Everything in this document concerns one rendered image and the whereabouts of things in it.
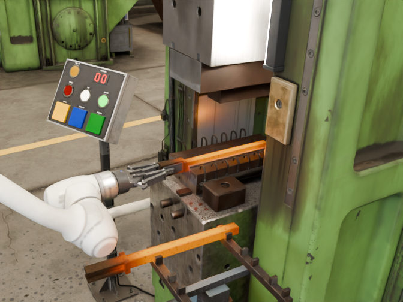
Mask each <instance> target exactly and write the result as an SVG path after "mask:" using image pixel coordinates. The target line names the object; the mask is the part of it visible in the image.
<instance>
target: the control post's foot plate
mask: <svg viewBox="0 0 403 302"><path fill-rule="evenodd" d="M118 276H119V283H120V284H121V285H132V284H131V282H130V281H129V280H128V278H127V276H126V275H125V273H124V272H123V273H119V274H118ZM87 286H88V288H89V290H90V291H91V292H92V296H93V297H94V299H95V300H96V302H122V301H124V300H127V299H130V298H132V297H134V296H136V295H139V293H138V291H137V290H136V289H135V287H131V286H119V285H118V283H117V277H116V284H115V279H114V278H113V279H112V291H111V290H110V284H109V277H107V278H104V279H101V280H98V281H95V282H92V283H87ZM116 287H117V288H116Z"/></svg>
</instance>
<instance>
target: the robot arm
mask: <svg viewBox="0 0 403 302"><path fill-rule="evenodd" d="M158 163H159V162H158ZM182 170H183V163H182V162H180V163H177V164H173V165H168V166H165V167H163V169H161V170H159V165H158V164H156V162H152V163H148V164H141V165H135V166H127V170H126V171H124V170H117V171H112V172H111V171H104V172H101V173H97V174H93V175H88V176H85V175H82V176H76V177H71V178H69V179H65V180H62V181H60V182H57V183H55V184H53V185H51V186H49V187H48V188H46V190H45V192H44V201H42V200H40V199H39V198H37V197H35V196H34V195H32V194H31V193H29V192H28V191H26V190H24V189H23V188H21V187H20V186H18V185H17V184H15V183H14V182H12V181H11V180H9V179H7V178H6V177H4V176H3V175H1V174H0V202H1V203H3V204H4V205H6V206H8V207H9V208H11V209H13V210H15V211H16V212H18V213H20V214H21V215H24V216H25V217H27V218H29V219H30V220H32V221H34V222H36V223H38V224H40V225H42V226H45V227H47V228H50V229H53V230H55V231H58V232H61V233H62V236H63V238H64V239H65V240H66V241H69V242H71V243H72V244H75V245H76V246H77V247H78V248H81V249H82V250H83V251H84V252H85V253H86V254H88V255H89V256H91V257H94V258H102V257H104V256H107V255H108V254H110V253H111V252H112V251H113V250H114V248H115V247H116V244H117V242H118V232H117V229H116V225H115V223H114V221H113V219H112V217H111V215H110V213H109V211H108V210H107V209H106V207H105V206H104V205H103V204H102V202H105V201H107V200H111V199H114V198H116V197H117V196H118V195H120V194H124V193H126V192H128V191H129V190H130V188H136V187H138V186H139V187H142V190H145V189H146V188H148V187H149V186H152V185H154V184H156V183H159V182H162V181H163V180H166V175H168V174H172V173H176V172H179V171H182Z"/></svg>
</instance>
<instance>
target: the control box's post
mask: <svg viewBox="0 0 403 302"><path fill-rule="evenodd" d="M99 150H100V163H101V172H104V171H110V145H109V143H107V142H104V141H101V140H99ZM103 205H104V206H105V207H110V206H112V199H111V200H107V201H105V202H103ZM106 257H107V259H110V258H114V257H115V253H114V254H111V255H107V256H106ZM113 278H114V279H115V284H116V275H114V276H110V277H109V284H110V290H111V291H112V279H113Z"/></svg>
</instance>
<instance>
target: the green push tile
mask: <svg viewBox="0 0 403 302"><path fill-rule="evenodd" d="M105 119H106V117H104V116H100V115H98V114H95V113H91V115H90V117H89V120H88V124H87V126H86V131H89V132H92V133H94V134H97V135H100V134H101V130H102V128H103V125H104V121H105Z"/></svg>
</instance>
